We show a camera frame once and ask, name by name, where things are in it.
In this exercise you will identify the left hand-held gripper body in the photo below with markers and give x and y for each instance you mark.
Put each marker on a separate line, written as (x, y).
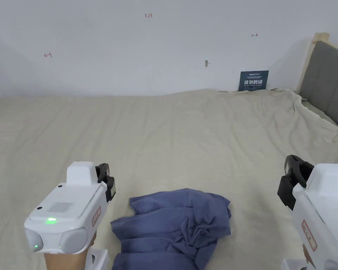
(70, 202)

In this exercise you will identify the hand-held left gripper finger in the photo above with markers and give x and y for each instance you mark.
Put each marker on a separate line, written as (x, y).
(103, 172)

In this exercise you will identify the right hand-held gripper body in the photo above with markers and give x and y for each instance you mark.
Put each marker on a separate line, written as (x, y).
(326, 202)

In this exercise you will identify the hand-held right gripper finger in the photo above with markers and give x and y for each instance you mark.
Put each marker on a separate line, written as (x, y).
(298, 171)

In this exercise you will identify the person's right hand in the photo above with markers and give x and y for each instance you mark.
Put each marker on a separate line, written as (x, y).
(308, 254)

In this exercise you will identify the person's left hand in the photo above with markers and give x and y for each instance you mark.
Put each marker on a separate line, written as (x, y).
(63, 261)

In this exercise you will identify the bed with beige sheet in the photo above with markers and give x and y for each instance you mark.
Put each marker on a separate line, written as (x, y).
(169, 132)

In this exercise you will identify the dark blue garment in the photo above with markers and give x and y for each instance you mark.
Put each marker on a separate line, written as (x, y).
(171, 225)

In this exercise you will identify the grey padded headboard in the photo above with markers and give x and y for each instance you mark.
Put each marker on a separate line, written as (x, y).
(325, 81)

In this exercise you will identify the dark blue sign card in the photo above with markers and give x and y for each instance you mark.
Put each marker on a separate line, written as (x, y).
(253, 81)

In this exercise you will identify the small wall hook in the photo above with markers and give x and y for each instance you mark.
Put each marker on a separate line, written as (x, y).
(206, 64)

